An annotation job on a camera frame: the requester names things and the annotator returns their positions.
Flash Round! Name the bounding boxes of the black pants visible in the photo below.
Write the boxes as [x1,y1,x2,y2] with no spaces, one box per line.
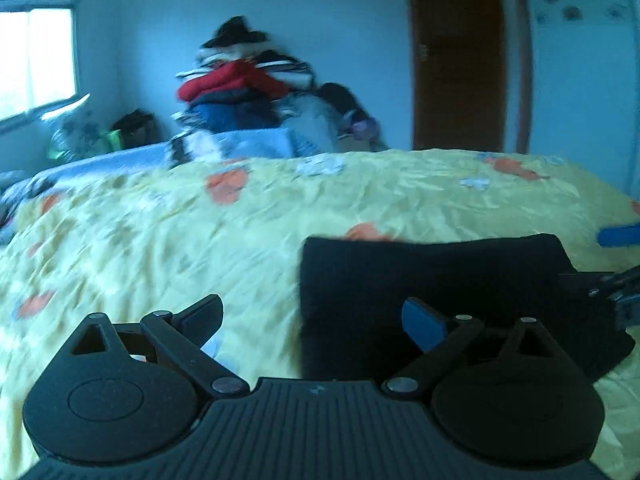
[299,234,634,382]

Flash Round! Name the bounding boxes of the yellow floral bedspread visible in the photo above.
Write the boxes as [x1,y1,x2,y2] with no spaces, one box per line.
[1,150,639,479]

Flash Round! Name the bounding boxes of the blue striped bed sheet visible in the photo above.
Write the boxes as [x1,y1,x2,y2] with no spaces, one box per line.
[1,128,303,200]

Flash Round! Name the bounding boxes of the black bag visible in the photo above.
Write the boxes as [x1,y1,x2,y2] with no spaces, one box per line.
[112,108,160,150]

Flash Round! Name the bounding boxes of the pile of clothes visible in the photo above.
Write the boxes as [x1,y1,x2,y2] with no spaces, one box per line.
[171,16,386,159]

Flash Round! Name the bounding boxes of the brown wooden door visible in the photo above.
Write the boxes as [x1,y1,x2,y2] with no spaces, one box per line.
[409,0,508,152]

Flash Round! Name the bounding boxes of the window with grey frame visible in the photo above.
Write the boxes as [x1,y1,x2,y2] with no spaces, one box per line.
[1,0,79,124]

